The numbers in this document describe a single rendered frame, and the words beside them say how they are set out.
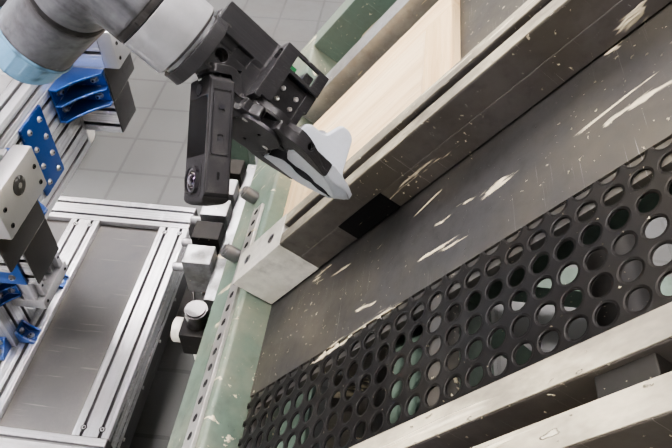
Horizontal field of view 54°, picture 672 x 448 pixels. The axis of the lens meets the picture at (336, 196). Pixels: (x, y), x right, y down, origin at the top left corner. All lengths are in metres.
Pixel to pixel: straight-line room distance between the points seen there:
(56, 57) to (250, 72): 0.17
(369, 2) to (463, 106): 0.75
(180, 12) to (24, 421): 1.41
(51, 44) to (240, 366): 0.52
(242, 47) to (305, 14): 2.89
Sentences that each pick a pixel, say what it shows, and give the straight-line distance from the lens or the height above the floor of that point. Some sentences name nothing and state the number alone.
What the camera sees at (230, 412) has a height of 0.89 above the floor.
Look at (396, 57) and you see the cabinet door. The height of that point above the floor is 1.11.
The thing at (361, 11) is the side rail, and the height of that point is 1.00.
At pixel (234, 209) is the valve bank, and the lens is 1.38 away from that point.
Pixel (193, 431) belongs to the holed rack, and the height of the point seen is 0.90.
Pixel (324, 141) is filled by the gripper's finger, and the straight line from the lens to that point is 0.63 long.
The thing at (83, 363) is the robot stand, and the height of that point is 0.21.
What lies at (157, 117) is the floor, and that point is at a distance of 2.89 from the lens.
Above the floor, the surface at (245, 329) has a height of 0.90.
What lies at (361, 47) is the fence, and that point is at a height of 1.06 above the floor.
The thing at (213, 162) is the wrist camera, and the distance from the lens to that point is 0.58.
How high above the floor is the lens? 1.72
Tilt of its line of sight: 45 degrees down
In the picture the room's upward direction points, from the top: straight up
